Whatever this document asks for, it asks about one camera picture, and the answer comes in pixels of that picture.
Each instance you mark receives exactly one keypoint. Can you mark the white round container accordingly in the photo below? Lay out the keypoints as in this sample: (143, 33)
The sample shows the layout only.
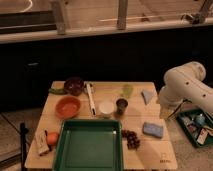
(106, 108)

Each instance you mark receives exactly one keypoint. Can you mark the blue triangular cloth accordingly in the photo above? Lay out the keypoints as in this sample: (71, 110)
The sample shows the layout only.
(147, 96)

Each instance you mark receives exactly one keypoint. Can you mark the green bin with items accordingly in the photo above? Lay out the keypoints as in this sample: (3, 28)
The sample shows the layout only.
(192, 129)

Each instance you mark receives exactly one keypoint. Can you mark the purple grape bunch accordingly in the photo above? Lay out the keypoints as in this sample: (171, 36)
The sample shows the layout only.
(132, 140)

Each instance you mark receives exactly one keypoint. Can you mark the green plastic tray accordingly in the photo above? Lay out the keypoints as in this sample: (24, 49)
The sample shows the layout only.
(89, 145)

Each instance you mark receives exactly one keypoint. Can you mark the orange fruit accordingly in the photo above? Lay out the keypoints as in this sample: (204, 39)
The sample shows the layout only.
(52, 138)

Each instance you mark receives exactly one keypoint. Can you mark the blue sponge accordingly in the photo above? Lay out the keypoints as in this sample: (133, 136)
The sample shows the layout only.
(153, 130)

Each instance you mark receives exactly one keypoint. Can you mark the beige boxed item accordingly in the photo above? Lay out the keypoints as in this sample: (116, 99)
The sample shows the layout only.
(41, 143)

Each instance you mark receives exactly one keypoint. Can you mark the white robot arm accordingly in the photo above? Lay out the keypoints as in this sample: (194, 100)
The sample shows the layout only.
(186, 82)

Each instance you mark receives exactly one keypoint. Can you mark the black chair frame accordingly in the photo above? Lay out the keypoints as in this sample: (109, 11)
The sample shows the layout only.
(23, 132)

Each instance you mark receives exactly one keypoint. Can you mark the dark maroon bowl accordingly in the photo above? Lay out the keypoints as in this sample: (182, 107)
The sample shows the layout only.
(74, 86)

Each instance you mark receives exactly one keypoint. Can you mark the orange bowl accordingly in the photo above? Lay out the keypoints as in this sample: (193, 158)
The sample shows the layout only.
(67, 107)

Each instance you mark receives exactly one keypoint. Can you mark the green cucumber toy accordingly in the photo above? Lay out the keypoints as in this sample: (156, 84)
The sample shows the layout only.
(57, 91)

